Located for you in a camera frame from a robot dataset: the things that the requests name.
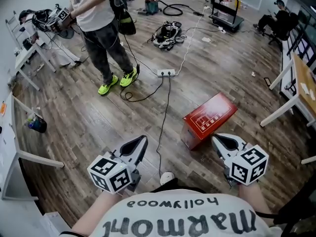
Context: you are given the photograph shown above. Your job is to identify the harness gear pile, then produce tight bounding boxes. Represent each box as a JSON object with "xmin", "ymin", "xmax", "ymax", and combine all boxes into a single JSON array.
[{"xmin": 147, "ymin": 20, "xmax": 188, "ymax": 51}]

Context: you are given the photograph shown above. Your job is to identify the black power cable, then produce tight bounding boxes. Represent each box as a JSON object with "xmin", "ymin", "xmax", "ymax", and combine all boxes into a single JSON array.
[
  {"xmin": 119, "ymin": 76, "xmax": 164, "ymax": 103},
  {"xmin": 157, "ymin": 76, "xmax": 172, "ymax": 180}
]

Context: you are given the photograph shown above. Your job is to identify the black bin with bottles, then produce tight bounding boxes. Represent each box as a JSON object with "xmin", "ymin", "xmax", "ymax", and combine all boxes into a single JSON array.
[{"xmin": 24, "ymin": 112, "xmax": 48, "ymax": 134}]

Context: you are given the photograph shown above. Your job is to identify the black vacuum hose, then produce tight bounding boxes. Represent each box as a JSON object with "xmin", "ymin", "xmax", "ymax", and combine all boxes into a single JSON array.
[{"xmin": 158, "ymin": 0, "xmax": 204, "ymax": 17}]

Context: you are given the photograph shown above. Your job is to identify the person's left forearm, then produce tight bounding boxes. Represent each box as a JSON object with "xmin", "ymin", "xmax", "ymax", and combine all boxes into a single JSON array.
[{"xmin": 70, "ymin": 190, "xmax": 130, "ymax": 237}]

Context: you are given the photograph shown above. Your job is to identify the small white table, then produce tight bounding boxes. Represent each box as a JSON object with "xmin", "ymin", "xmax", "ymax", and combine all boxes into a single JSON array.
[{"xmin": 14, "ymin": 42, "xmax": 57, "ymax": 91}]

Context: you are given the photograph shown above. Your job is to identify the black metal railing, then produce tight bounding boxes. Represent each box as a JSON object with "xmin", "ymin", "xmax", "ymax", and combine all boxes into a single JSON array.
[{"xmin": 280, "ymin": 0, "xmax": 316, "ymax": 98}]

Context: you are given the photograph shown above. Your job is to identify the person's right forearm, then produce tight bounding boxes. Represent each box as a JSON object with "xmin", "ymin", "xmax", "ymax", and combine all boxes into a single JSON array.
[{"xmin": 238, "ymin": 181, "xmax": 275, "ymax": 222}]

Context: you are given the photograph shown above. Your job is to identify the white ladder rack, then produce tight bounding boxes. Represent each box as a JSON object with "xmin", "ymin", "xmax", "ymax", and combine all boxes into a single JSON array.
[{"xmin": 5, "ymin": 10, "xmax": 28, "ymax": 50}]

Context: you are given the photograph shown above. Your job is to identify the white cardboard box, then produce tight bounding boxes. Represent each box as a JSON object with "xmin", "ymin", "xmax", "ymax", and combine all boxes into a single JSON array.
[{"xmin": 39, "ymin": 211, "xmax": 73, "ymax": 237}]

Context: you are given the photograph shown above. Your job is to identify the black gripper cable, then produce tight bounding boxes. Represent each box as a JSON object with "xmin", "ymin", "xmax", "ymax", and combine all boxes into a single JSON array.
[
  {"xmin": 255, "ymin": 210, "xmax": 281, "ymax": 220},
  {"xmin": 59, "ymin": 231, "xmax": 86, "ymax": 237}
]

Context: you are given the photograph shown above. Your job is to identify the wooden top table white legs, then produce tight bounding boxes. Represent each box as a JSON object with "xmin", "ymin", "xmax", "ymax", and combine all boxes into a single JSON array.
[{"xmin": 260, "ymin": 53, "xmax": 316, "ymax": 128}]

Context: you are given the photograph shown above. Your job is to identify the neon green shoe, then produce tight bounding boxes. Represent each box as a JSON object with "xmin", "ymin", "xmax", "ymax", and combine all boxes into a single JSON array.
[
  {"xmin": 98, "ymin": 75, "xmax": 119, "ymax": 96},
  {"xmin": 119, "ymin": 67, "xmax": 138, "ymax": 87}
]

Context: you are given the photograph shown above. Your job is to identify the person's black trousers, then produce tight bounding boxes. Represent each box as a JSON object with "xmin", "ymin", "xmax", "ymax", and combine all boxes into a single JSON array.
[{"xmin": 150, "ymin": 178, "xmax": 205, "ymax": 194}]

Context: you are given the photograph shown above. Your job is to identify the teal vacuum cleaner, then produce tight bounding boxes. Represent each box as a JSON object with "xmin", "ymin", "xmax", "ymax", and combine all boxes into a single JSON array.
[{"xmin": 144, "ymin": 0, "xmax": 160, "ymax": 15}]

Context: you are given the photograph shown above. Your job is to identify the white desk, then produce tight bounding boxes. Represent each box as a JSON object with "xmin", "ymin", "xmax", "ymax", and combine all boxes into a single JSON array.
[{"xmin": 0, "ymin": 92, "xmax": 65, "ymax": 201}]

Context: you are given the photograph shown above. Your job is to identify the black office chair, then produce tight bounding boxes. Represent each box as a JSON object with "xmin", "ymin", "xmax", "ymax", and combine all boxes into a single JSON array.
[{"xmin": 261, "ymin": 11, "xmax": 300, "ymax": 46}]

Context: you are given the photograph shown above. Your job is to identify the black platform trolley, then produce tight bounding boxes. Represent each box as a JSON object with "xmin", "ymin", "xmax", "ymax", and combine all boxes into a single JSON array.
[{"xmin": 208, "ymin": 0, "xmax": 245, "ymax": 33}]

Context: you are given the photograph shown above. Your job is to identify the black backpack rig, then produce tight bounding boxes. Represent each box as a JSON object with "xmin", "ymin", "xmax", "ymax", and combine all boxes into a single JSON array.
[{"xmin": 107, "ymin": 0, "xmax": 137, "ymax": 36}]

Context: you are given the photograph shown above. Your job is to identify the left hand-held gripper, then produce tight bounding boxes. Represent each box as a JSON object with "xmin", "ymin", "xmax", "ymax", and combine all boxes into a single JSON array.
[{"xmin": 86, "ymin": 135, "xmax": 149, "ymax": 195}]

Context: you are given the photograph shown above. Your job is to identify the person's white printed t-shirt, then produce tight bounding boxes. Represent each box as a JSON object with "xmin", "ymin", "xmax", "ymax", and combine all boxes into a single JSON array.
[{"xmin": 88, "ymin": 189, "xmax": 283, "ymax": 237}]

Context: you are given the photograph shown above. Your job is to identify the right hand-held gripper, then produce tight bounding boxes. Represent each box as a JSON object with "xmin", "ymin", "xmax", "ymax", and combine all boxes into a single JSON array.
[{"xmin": 211, "ymin": 133, "xmax": 269, "ymax": 189}]

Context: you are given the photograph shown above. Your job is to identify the white power cable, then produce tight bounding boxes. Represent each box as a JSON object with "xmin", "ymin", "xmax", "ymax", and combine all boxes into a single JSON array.
[{"xmin": 175, "ymin": 6, "xmax": 206, "ymax": 75}]

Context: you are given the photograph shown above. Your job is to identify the person's white shoe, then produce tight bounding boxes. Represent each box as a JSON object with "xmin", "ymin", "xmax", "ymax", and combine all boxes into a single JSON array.
[{"xmin": 159, "ymin": 171, "xmax": 175, "ymax": 186}]

